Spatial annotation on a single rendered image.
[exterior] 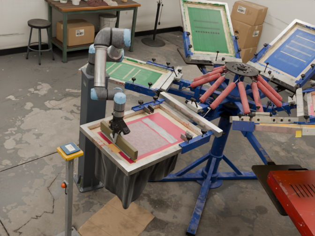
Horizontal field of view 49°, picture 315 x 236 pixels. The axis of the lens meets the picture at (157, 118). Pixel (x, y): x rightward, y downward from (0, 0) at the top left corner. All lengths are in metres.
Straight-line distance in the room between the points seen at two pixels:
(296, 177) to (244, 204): 1.40
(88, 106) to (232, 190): 1.79
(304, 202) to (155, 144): 1.04
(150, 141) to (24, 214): 1.35
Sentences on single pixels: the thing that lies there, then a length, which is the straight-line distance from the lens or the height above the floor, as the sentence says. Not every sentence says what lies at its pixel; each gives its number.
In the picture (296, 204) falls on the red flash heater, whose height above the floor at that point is 1.10.
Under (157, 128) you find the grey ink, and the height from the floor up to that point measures 0.96.
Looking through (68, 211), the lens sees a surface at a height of 0.38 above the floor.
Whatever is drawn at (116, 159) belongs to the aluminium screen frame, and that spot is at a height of 0.99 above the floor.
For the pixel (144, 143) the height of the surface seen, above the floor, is 0.95.
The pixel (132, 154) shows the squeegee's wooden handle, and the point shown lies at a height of 1.02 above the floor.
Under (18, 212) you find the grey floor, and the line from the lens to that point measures 3.33.
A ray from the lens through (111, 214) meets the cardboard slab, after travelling 3.25.
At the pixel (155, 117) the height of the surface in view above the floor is 0.95.
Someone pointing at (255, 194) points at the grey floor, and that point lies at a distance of 3.88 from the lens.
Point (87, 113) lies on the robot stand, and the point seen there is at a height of 0.87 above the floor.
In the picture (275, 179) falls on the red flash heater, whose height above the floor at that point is 1.10.
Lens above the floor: 2.44
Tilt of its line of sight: 32 degrees down
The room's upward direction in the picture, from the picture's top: 10 degrees clockwise
